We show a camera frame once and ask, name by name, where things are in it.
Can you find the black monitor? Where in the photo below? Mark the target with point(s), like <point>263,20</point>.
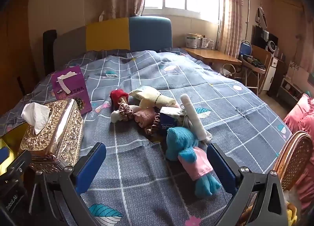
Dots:
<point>260,36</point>

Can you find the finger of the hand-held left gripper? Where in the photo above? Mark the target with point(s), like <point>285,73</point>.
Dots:
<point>3,155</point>

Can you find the leaning wooden board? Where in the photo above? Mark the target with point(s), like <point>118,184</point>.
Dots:
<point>262,55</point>

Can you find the pink fluffy towel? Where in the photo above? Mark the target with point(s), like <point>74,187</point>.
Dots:
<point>144,117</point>

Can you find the white tissue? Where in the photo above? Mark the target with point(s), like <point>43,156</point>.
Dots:
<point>34,115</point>

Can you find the gold metal tin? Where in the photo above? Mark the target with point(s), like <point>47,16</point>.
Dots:
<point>14,145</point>

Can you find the black upright panel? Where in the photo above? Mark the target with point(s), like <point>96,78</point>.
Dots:
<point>49,49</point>

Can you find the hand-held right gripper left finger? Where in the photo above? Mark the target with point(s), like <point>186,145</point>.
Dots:
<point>90,164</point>

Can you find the beige towel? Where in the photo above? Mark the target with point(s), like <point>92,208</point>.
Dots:
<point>153,101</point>

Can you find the small white fan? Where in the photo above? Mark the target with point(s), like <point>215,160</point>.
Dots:
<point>272,46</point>

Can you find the wicker chair back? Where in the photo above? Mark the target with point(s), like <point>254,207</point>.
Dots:
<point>292,157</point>

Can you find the ornate gold tissue box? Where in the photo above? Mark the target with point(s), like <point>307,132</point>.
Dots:
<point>66,127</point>

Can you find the purple cardboard box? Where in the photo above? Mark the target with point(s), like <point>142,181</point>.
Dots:
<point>76,86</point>

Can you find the white cabinet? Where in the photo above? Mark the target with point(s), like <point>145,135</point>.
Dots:
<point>271,73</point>

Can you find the grey yellow blue headboard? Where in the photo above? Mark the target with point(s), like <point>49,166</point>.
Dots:
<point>108,34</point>

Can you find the blue tissue packet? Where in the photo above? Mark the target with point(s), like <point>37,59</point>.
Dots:
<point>167,124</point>

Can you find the metal coat stand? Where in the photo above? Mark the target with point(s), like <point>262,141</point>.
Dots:
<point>248,14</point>

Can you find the grey checked bed blanket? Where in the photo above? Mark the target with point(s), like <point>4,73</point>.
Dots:
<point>137,167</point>

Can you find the blue plush toy pink dress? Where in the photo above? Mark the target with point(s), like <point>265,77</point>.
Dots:
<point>179,140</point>

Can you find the wooden desk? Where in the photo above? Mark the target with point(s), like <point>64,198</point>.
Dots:
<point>213,55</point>

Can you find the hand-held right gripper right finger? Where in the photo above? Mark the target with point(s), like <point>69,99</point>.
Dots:
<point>220,167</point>

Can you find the striped scrunchie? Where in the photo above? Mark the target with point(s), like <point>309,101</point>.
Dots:
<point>125,111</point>

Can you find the long white rolled towel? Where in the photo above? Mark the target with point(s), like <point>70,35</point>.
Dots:
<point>193,118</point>

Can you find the red towel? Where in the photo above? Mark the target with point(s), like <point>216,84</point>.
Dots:
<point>117,95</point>

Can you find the small white boxes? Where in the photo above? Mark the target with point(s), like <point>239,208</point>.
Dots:
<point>207,43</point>

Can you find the blue folding chair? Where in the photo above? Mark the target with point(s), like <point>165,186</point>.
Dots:
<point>245,48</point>

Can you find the pink ruffled cloth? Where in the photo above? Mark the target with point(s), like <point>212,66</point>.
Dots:
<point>304,118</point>

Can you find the light pink satin scrunchie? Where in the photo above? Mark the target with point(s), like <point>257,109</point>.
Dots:
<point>152,127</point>

